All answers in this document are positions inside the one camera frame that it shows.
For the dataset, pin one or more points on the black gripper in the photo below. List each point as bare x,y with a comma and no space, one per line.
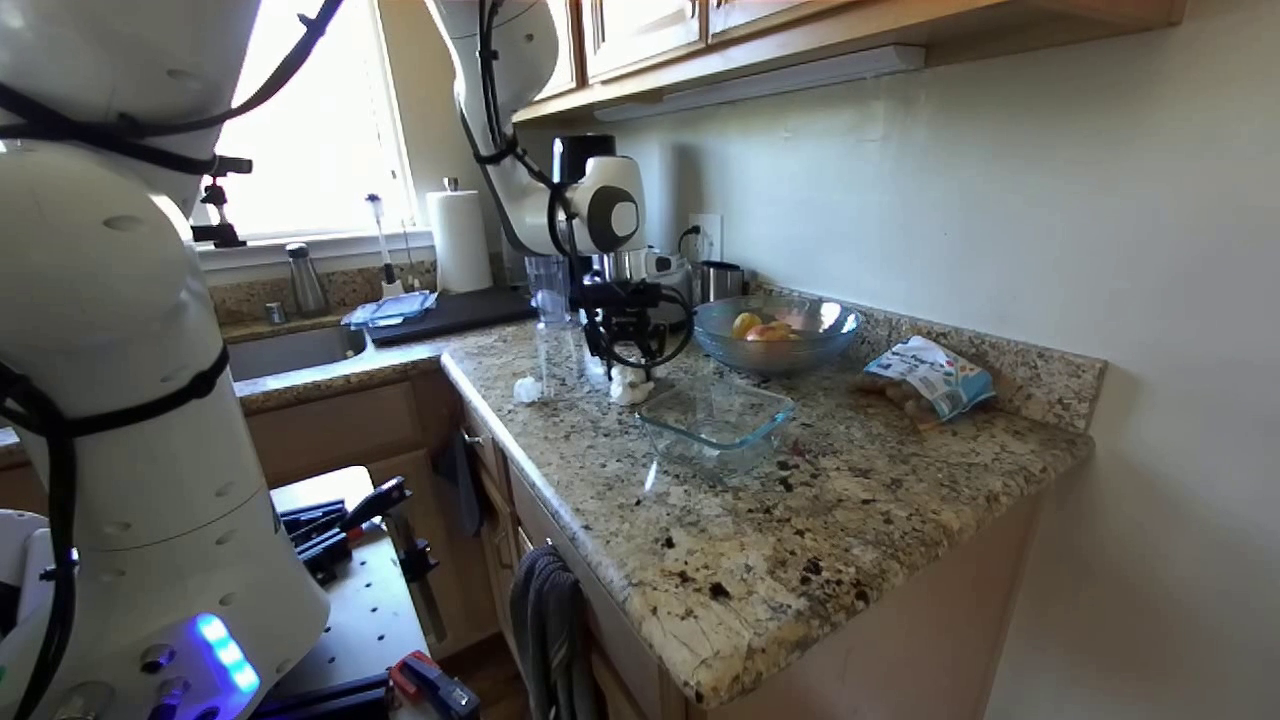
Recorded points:
618,306

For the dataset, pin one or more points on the white garlic clove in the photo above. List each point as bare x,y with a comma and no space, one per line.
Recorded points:
629,387

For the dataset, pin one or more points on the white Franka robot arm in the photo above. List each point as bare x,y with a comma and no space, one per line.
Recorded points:
104,345

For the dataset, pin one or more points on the white garlic peel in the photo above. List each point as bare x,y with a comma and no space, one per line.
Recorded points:
531,388

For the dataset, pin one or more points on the rectangular glass dish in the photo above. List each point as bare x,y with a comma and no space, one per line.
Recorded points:
720,418

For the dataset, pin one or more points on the blue dish cloth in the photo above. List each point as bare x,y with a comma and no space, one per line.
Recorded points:
391,311

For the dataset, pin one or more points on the clear plastic measuring cup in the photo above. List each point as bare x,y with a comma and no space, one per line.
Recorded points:
555,343

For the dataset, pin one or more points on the small black container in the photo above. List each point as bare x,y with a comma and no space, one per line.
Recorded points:
720,282

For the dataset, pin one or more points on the yellow lemon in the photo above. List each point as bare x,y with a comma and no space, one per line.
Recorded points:
747,320

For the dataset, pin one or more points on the red orange fruit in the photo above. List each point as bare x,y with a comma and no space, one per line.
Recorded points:
779,334

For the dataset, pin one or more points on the glass fruit bowl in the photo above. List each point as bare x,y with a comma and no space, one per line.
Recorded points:
781,345

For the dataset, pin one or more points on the black ribbed drying mat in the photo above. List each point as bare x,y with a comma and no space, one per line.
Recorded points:
445,313

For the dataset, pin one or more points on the white paper towel roll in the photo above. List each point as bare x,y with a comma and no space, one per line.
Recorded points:
463,240

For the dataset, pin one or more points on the wooden lower cabinet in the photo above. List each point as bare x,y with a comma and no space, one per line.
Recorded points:
386,452

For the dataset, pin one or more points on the wooden cabinet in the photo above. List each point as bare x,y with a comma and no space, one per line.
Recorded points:
827,32
386,452

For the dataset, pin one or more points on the grey hanging towel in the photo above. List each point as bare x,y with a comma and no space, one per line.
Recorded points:
555,640

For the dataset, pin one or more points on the blue white snack bag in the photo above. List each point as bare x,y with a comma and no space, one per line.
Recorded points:
929,377

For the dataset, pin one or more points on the metal sink faucet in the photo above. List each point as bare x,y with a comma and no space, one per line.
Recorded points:
307,276

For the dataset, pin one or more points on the black hand tool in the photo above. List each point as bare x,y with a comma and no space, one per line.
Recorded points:
343,523

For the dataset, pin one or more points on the robot cart table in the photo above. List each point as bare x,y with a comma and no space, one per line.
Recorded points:
362,613

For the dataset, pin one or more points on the bright window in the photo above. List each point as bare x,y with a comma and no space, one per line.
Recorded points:
320,133

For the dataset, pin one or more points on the wooden upper cabinet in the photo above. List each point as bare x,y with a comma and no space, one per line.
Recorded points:
827,32

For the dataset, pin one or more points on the red blue clamp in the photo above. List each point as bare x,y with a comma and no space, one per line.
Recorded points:
435,684

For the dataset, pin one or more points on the white wall outlet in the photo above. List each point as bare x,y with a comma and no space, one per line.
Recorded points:
707,234

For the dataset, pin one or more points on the black camera on tripod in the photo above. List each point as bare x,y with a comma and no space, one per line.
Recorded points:
223,202

